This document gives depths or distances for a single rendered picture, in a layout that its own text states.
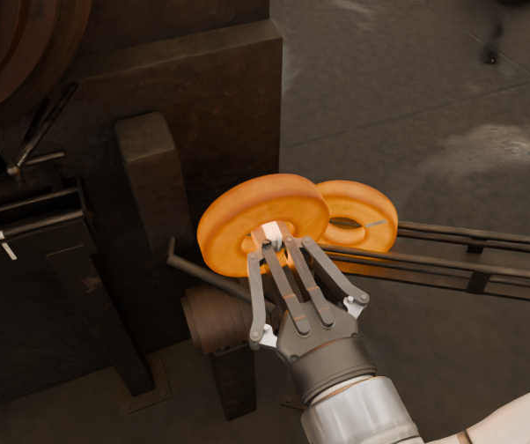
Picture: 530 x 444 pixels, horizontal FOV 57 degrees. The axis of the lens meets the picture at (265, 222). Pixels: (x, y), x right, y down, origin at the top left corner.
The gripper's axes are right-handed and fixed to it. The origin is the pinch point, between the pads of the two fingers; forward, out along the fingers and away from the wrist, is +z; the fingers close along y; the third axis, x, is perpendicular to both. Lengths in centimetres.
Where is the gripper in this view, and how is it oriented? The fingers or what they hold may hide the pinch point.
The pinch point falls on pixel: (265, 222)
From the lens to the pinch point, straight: 55.2
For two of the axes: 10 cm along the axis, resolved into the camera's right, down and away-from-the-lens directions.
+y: 9.4, -2.7, 2.2
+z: -3.5, -7.7, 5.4
